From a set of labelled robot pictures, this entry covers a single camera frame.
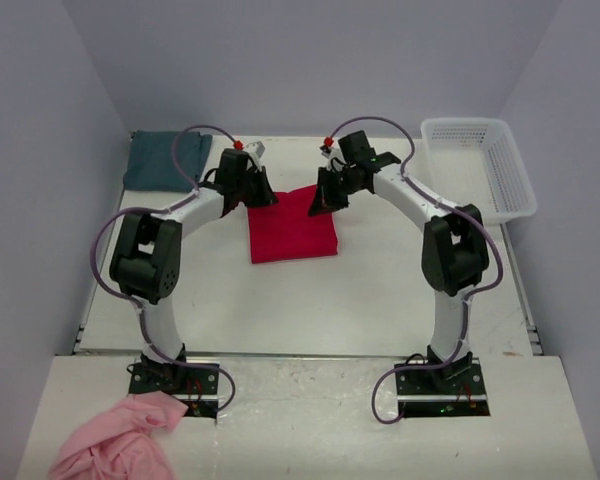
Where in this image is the folded grey-blue t shirt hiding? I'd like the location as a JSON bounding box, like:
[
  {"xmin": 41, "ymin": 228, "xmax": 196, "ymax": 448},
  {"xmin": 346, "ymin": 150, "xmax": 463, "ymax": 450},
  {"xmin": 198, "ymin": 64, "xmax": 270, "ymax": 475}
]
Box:
[{"xmin": 123, "ymin": 130, "xmax": 213, "ymax": 193}]

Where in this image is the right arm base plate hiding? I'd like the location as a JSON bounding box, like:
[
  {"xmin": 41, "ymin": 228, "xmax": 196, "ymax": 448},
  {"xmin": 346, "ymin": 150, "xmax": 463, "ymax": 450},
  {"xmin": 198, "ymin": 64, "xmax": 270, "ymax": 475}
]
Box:
[{"xmin": 394, "ymin": 359, "xmax": 491, "ymax": 419}]

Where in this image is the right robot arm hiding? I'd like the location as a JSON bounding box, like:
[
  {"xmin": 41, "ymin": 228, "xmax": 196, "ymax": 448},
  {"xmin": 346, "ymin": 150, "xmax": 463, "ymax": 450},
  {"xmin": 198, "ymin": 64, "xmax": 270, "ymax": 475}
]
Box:
[{"xmin": 308, "ymin": 130, "xmax": 489, "ymax": 384}]

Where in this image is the pink t shirt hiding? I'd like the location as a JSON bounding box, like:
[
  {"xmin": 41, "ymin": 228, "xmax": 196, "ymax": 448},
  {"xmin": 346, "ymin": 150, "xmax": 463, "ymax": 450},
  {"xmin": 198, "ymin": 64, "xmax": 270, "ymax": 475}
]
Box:
[{"xmin": 48, "ymin": 392, "xmax": 187, "ymax": 479}]

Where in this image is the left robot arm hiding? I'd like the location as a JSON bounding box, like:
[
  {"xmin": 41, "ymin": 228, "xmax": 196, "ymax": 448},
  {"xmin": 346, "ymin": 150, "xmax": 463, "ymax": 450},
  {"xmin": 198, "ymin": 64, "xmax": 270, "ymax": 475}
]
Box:
[{"xmin": 109, "ymin": 141, "xmax": 278, "ymax": 369}]

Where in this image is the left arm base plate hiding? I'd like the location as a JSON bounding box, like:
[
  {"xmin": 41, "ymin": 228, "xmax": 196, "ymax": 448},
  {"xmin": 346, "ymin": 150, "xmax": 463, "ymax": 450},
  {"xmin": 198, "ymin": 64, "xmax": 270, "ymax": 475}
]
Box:
[{"xmin": 126, "ymin": 357, "xmax": 219, "ymax": 419}]

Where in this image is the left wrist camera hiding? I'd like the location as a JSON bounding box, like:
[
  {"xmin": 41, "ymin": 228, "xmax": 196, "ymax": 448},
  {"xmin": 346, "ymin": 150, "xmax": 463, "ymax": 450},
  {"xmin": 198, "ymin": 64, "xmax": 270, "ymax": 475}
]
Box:
[{"xmin": 233, "ymin": 140, "xmax": 266, "ymax": 163}]

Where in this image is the white plastic basket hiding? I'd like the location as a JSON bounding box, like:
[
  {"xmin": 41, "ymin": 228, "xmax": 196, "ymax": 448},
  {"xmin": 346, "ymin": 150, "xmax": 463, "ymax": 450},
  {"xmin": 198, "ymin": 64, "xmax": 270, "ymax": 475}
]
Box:
[{"xmin": 420, "ymin": 117, "xmax": 537, "ymax": 225}]

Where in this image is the red t shirt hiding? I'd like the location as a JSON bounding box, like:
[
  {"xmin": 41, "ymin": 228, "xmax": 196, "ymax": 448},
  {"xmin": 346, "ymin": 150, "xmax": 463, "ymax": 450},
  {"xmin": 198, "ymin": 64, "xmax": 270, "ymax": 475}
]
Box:
[{"xmin": 247, "ymin": 185, "xmax": 339, "ymax": 264}]

